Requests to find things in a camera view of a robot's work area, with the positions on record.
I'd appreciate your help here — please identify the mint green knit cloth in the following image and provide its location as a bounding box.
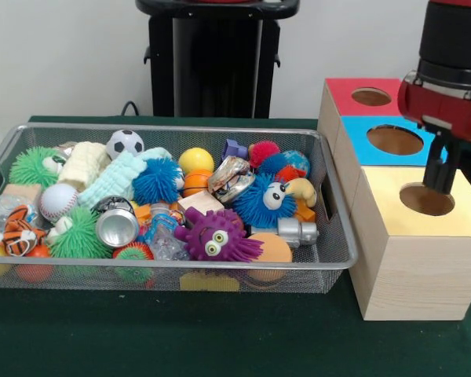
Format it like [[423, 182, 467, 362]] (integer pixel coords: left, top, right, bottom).
[[77, 148, 173, 210]]

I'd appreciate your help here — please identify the clear mesh bin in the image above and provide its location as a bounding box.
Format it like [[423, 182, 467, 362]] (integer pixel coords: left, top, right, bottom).
[[0, 122, 359, 295]]

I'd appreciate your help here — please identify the wooden three-hole box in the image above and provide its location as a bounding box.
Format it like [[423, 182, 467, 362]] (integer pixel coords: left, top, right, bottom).
[[317, 77, 471, 321]]

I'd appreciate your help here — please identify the orange tiger plush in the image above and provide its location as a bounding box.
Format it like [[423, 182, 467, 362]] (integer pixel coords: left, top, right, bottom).
[[0, 206, 48, 258]]

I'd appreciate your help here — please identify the cream knit cloth roll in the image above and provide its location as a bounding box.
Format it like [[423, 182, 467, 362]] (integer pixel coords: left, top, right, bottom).
[[57, 141, 111, 192]]

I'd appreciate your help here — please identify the dark green tablecloth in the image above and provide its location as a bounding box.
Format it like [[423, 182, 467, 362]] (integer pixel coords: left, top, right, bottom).
[[0, 115, 471, 377]]

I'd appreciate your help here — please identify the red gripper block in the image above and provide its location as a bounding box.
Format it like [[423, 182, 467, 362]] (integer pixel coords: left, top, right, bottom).
[[397, 74, 471, 196]]

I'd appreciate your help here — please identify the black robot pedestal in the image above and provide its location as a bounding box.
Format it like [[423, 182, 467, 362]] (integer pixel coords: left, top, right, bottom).
[[136, 0, 301, 119]]

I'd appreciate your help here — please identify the blue fuzzy monster toy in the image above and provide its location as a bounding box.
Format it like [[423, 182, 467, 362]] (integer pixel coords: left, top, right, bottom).
[[232, 173, 298, 230]]

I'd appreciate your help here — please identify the green spiky ball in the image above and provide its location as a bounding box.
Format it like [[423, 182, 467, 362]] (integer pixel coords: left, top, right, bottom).
[[8, 146, 64, 189]]

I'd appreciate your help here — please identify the yellow ball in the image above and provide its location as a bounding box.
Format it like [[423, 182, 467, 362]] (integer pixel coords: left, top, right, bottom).
[[178, 147, 215, 175]]

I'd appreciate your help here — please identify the black and white soccer ball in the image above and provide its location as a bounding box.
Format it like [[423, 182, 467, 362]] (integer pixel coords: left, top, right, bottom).
[[107, 129, 145, 158]]

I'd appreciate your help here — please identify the purple spiky ball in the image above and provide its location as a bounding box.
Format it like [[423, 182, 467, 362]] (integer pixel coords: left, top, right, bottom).
[[173, 207, 265, 263]]

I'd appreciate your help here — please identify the yellow cheese wedge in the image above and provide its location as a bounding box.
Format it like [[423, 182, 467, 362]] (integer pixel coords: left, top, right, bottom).
[[179, 271, 241, 293]]

